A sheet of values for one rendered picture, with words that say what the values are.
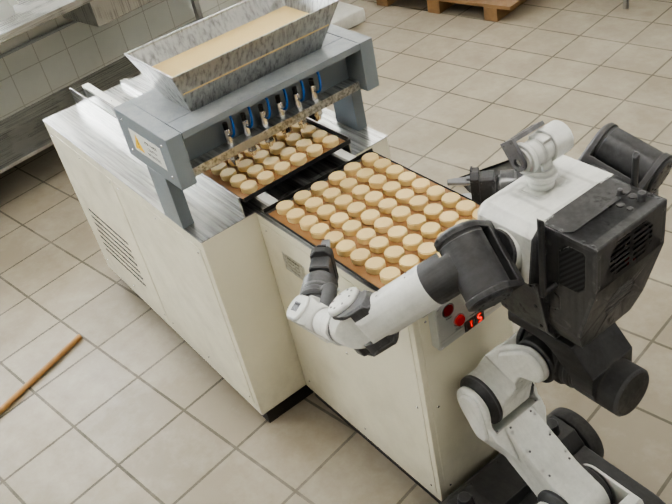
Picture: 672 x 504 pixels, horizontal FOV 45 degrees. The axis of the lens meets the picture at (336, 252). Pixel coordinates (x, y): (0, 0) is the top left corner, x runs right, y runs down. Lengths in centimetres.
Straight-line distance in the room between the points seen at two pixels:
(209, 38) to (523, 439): 144
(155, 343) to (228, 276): 101
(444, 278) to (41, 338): 250
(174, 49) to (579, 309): 143
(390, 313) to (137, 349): 202
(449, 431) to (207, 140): 106
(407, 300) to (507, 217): 24
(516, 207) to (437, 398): 78
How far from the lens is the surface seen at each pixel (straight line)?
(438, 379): 216
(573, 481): 222
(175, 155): 223
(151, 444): 305
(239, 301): 254
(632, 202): 159
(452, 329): 205
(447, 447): 237
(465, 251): 148
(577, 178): 165
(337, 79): 258
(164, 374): 328
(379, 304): 156
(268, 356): 273
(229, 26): 256
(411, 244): 203
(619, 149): 175
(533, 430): 222
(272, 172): 244
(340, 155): 249
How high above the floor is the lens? 215
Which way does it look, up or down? 37 degrees down
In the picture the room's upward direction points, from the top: 13 degrees counter-clockwise
